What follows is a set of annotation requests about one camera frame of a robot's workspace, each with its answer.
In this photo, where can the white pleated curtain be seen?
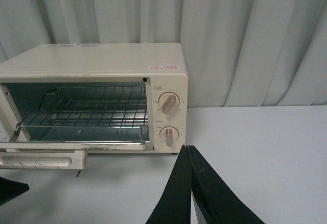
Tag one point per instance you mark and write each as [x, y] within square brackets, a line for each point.
[238, 52]

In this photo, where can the cream Toshiba toaster oven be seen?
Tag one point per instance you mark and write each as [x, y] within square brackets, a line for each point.
[160, 67]

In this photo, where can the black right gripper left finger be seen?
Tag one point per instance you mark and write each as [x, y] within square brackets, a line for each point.
[11, 189]

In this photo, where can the metal wire oven rack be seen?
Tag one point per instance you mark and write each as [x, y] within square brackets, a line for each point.
[87, 114]

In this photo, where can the upper beige temperature knob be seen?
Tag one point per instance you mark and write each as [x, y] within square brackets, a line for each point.
[168, 102]

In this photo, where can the lower beige timer knob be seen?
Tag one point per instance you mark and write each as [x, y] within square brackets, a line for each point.
[169, 135]

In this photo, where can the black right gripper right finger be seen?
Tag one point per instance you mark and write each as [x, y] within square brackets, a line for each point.
[194, 181]

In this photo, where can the cream oven door with window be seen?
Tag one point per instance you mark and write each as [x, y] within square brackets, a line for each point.
[58, 155]

